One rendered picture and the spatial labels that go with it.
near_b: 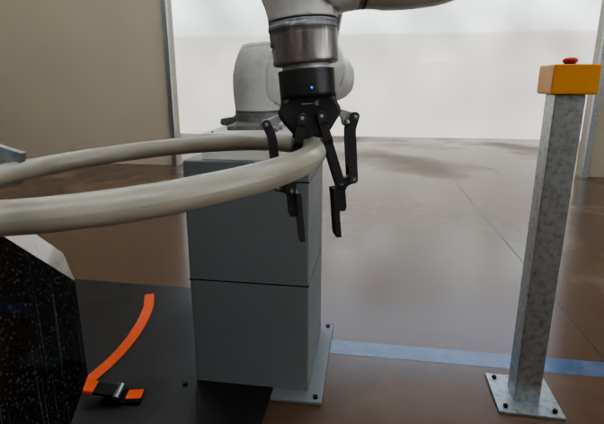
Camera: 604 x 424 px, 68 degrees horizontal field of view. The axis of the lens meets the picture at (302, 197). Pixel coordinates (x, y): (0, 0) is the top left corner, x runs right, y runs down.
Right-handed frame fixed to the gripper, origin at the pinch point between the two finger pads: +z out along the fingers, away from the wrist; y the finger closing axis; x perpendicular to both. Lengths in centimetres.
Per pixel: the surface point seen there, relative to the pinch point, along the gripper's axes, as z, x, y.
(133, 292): 72, -157, 73
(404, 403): 85, -64, -33
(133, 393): 75, -77, 55
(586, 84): -13, -52, -83
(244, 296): 46, -77, 15
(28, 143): 14, -586, 300
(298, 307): 50, -72, -2
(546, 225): 27, -57, -76
